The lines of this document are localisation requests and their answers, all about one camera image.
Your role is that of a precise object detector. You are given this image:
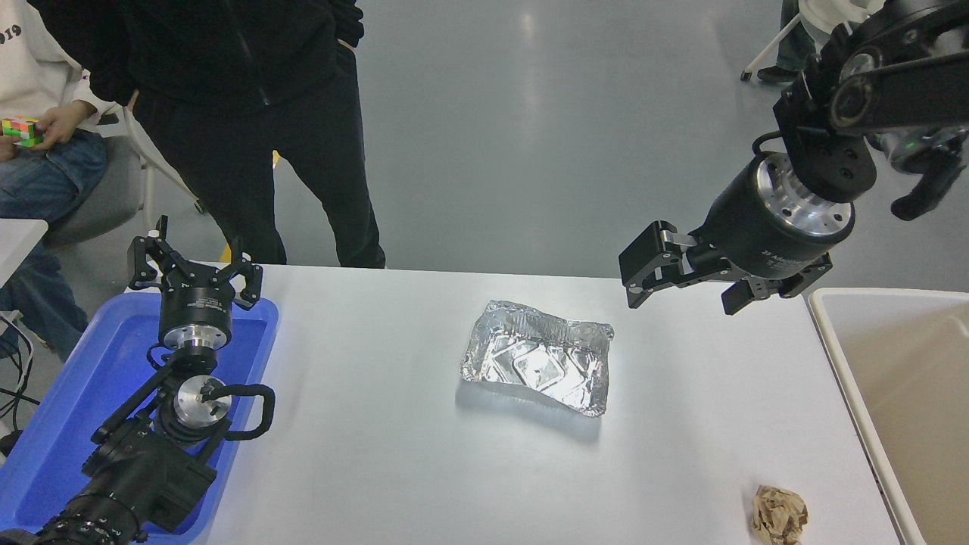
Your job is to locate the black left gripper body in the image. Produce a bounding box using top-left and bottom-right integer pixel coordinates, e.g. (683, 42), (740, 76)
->
(159, 263), (234, 334)

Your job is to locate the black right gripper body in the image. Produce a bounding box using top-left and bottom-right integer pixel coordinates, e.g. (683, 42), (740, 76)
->
(685, 151), (833, 297)

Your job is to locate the silver foil tray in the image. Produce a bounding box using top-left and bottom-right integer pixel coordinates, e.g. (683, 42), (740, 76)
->
(460, 300), (615, 418)

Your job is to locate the multicoloured puzzle cube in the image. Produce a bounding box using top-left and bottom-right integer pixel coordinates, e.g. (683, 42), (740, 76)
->
(2, 115), (44, 148)

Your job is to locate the person's left hand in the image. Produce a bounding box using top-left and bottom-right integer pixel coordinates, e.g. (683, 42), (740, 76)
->
(34, 100), (98, 151)

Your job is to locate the small white side table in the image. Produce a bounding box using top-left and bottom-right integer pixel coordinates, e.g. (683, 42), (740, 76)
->
(0, 219), (49, 288)

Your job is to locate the blue plastic tray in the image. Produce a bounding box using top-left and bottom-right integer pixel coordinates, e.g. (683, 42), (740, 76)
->
(0, 291), (279, 545)

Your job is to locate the seated person with cube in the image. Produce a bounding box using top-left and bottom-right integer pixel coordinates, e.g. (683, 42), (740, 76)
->
(0, 0), (139, 364)

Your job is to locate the standing person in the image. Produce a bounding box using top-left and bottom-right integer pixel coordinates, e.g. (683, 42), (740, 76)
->
(29, 0), (387, 269)

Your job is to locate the large pale bin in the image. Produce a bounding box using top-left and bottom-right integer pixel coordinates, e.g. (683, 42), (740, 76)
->
(808, 288), (969, 545)

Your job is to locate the crumpled tan paper ball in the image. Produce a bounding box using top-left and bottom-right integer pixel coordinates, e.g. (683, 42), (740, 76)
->
(750, 485), (809, 545)

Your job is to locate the grey chair with white frame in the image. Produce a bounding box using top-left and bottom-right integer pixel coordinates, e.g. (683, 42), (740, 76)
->
(44, 106), (207, 247)

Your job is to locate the black cable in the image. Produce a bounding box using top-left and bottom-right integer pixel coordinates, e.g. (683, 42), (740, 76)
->
(0, 310), (35, 455)

